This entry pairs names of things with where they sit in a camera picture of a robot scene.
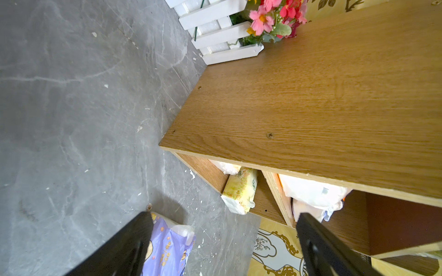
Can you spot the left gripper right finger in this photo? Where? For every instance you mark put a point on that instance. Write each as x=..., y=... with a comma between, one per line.
x=325, y=254

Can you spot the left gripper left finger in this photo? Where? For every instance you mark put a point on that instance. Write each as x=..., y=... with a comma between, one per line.
x=123, y=254

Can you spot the purple tissue pack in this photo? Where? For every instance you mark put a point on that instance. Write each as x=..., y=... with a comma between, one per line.
x=169, y=247

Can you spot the orange tissue pack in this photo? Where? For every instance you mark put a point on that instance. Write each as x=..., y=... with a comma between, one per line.
x=316, y=194

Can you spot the peach tissue pack middle shelf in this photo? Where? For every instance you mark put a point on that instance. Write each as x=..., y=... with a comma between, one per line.
x=299, y=207

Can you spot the peach tissue pack shelf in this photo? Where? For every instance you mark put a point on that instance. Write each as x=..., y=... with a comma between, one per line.
x=299, y=207
x=226, y=168

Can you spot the yellow floral pack bottom shelf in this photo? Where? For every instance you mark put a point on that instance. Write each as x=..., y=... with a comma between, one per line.
x=238, y=194

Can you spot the peach tissue pack bottom shelf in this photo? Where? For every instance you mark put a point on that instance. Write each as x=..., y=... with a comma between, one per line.
x=226, y=168

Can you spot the wooden three-tier shelf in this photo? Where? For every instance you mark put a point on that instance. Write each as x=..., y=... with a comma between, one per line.
x=355, y=101

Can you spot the artificial flowers white fence planter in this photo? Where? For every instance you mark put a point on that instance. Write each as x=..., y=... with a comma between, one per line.
x=225, y=31

